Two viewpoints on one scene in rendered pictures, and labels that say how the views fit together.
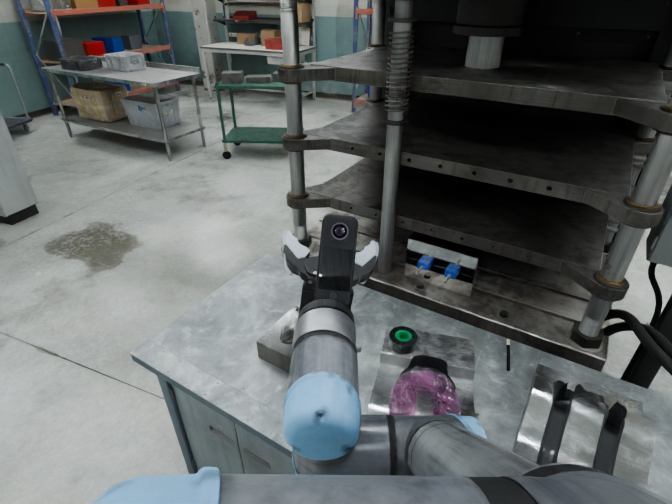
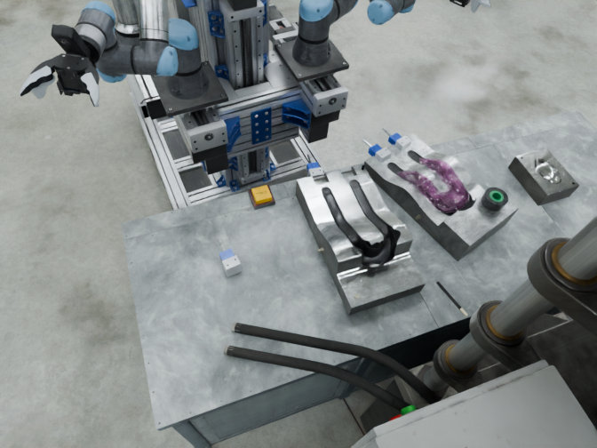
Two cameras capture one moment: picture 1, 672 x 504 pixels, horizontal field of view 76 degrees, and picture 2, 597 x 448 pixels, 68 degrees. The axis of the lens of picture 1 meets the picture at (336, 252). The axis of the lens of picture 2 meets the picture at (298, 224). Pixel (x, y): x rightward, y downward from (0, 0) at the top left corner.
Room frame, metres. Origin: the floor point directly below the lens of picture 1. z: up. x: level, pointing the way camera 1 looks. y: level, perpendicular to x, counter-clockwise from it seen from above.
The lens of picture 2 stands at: (0.89, -1.36, 2.12)
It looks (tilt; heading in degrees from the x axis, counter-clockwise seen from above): 57 degrees down; 124
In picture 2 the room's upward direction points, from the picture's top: 5 degrees clockwise
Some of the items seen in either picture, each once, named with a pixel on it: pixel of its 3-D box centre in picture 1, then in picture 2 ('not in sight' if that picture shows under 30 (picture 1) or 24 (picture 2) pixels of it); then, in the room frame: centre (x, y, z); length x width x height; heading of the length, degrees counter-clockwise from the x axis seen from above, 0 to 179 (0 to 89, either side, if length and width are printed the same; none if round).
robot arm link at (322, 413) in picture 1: (323, 395); not in sight; (0.30, 0.01, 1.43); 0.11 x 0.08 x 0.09; 179
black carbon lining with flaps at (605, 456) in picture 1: (579, 442); (361, 217); (0.58, -0.55, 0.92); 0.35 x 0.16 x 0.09; 148
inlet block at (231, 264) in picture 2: not in sight; (226, 254); (0.30, -0.91, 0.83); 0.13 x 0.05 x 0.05; 156
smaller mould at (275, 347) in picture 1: (295, 339); (542, 176); (1.00, 0.13, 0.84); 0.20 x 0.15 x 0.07; 148
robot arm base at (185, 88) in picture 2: not in sight; (187, 74); (-0.19, -0.56, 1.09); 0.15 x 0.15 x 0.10
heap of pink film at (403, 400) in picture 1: (424, 404); (437, 180); (0.70, -0.22, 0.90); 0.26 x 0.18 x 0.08; 166
